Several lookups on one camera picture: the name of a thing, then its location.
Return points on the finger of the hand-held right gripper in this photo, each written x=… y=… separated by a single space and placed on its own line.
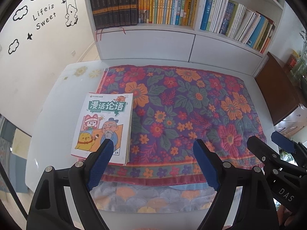
x=283 y=141
x=263 y=155

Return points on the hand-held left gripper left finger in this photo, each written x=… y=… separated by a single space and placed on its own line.
x=100 y=163

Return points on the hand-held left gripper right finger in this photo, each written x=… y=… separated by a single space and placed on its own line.
x=206 y=165

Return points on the white comic Analects book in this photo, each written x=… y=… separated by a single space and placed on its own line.
x=128 y=136

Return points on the row of thin paperback books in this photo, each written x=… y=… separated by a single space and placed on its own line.
x=239 y=21

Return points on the person's right hand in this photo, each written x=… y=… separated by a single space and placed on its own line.
x=285 y=220

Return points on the green potted plant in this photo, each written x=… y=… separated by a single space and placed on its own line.
x=286 y=156

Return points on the brown wooden cabinet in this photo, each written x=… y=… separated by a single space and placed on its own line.
x=275 y=88

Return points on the floral blanket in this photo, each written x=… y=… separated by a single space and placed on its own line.
x=191 y=100

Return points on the plant in glass vase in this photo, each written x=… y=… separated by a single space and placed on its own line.
x=301 y=71

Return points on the colourful package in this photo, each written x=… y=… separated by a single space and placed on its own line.
x=293 y=61

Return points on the red ribbon bookmark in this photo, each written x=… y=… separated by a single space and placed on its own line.
x=97 y=34
x=124 y=30

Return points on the white bookshelf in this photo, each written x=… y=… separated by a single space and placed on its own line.
x=148 y=43

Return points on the row of black hardcover volumes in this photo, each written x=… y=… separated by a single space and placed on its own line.
x=112 y=4

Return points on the bear on swing wall decal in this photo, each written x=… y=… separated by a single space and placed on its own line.
x=72 y=10

